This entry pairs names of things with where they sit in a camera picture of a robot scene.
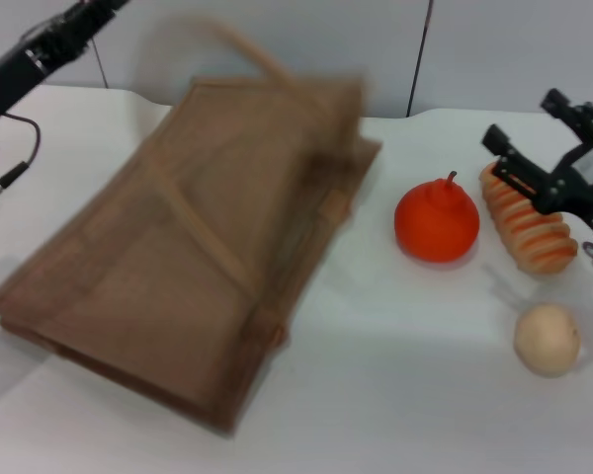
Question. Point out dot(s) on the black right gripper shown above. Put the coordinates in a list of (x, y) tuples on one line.
[(585, 187)]

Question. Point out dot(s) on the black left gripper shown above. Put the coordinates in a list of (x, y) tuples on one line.
[(20, 74)]

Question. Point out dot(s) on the brown woven handbag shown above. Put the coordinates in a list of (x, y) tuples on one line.
[(153, 247)]

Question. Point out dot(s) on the striped toy bread loaf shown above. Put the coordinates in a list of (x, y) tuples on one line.
[(533, 237)]

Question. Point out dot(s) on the orange toy pear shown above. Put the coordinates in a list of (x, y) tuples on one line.
[(435, 222)]

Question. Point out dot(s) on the beige round toy fruit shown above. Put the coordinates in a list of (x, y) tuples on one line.
[(546, 340)]

